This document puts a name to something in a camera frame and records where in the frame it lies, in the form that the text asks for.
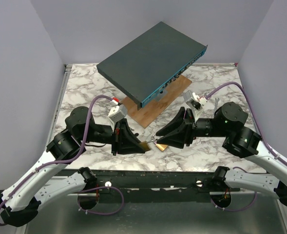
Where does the large brass padlock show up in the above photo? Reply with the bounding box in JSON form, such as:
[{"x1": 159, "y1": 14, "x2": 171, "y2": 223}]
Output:
[{"x1": 155, "y1": 144, "x2": 168, "y2": 152}]

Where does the small silver wrench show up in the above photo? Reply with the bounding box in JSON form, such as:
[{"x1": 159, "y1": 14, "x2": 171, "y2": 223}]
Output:
[{"x1": 213, "y1": 97, "x2": 220, "y2": 113}]

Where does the dark network switch box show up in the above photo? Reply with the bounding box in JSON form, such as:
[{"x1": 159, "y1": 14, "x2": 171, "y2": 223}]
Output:
[{"x1": 96, "y1": 22, "x2": 207, "y2": 109}]

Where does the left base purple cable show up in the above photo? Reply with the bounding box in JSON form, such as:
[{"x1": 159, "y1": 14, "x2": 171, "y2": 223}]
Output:
[{"x1": 77, "y1": 186, "x2": 125, "y2": 216}]

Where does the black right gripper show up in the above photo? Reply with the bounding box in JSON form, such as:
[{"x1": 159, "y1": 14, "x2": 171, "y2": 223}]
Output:
[{"x1": 155, "y1": 106, "x2": 229, "y2": 148}]

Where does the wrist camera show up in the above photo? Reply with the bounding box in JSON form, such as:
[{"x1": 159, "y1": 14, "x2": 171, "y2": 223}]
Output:
[
  {"x1": 183, "y1": 90, "x2": 208, "y2": 122},
  {"x1": 108, "y1": 97, "x2": 128, "y2": 131}
]

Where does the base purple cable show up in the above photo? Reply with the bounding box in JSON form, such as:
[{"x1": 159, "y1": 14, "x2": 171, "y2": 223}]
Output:
[
  {"x1": 77, "y1": 186, "x2": 125, "y2": 216},
  {"x1": 210, "y1": 191, "x2": 258, "y2": 213}
]

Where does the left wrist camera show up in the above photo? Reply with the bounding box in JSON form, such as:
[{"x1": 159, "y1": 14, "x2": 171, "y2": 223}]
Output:
[{"x1": 108, "y1": 97, "x2": 128, "y2": 131}]

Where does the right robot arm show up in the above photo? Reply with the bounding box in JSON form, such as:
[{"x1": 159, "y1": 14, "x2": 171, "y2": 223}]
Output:
[{"x1": 156, "y1": 101, "x2": 287, "y2": 206}]

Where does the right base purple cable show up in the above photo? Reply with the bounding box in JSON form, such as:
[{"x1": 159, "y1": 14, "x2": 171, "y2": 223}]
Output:
[{"x1": 210, "y1": 191, "x2": 258, "y2": 213}]

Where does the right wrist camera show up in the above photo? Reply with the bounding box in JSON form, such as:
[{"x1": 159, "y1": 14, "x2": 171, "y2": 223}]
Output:
[{"x1": 183, "y1": 90, "x2": 208, "y2": 122}]

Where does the wooden board stand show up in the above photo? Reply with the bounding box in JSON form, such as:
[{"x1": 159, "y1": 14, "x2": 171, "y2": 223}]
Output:
[{"x1": 121, "y1": 75, "x2": 191, "y2": 129}]

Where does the small brass padlock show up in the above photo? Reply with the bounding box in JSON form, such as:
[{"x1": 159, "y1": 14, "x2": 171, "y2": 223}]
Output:
[{"x1": 139, "y1": 134, "x2": 157, "y2": 152}]

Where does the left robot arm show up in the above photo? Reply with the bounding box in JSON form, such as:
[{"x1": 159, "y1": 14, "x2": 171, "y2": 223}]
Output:
[{"x1": 0, "y1": 105, "x2": 150, "y2": 227}]

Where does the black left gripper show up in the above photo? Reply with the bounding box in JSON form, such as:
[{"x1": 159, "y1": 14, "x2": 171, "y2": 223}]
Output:
[{"x1": 80, "y1": 117, "x2": 146, "y2": 156}]

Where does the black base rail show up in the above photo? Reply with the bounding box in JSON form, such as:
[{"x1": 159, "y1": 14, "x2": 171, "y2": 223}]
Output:
[{"x1": 48, "y1": 169, "x2": 263, "y2": 203}]

